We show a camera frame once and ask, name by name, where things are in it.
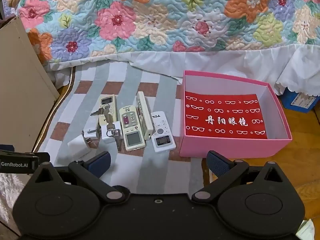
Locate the white bed skirt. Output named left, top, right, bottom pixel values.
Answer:
left=47, top=42, right=320, bottom=97

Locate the floral quilt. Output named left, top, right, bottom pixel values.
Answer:
left=5, top=0, right=320, bottom=63

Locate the small white remote control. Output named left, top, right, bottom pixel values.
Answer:
left=151, top=111, right=176, bottom=153

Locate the cream remote with purple panel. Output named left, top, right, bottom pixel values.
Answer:
left=119, top=106, right=146, bottom=152

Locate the bunch of metal keys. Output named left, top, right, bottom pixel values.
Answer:
left=90, top=105, right=123, bottom=152

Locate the white power adapter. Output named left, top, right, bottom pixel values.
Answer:
left=83, top=121, right=101, bottom=147
left=101, top=121, right=122, bottom=143
left=67, top=135, right=90, bottom=159

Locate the pink cardboard box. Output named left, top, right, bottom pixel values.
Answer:
left=179, top=70, right=292, bottom=158

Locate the long white remote control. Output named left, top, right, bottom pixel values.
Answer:
left=136, top=91, right=154, bottom=139

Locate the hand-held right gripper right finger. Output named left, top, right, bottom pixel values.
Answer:
left=191, top=150, right=292, bottom=204

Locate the pale yellow remote control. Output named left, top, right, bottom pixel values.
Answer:
left=99, top=94, right=118, bottom=130

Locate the striped floor mat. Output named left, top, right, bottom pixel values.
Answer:
left=0, top=61, right=213, bottom=233

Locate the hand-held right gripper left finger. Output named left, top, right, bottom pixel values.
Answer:
left=31, top=151, right=130, bottom=204

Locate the pale green paper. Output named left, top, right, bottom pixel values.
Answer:
left=296, top=219, right=316, bottom=240

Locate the blue box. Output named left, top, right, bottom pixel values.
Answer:
left=281, top=87, right=320, bottom=112

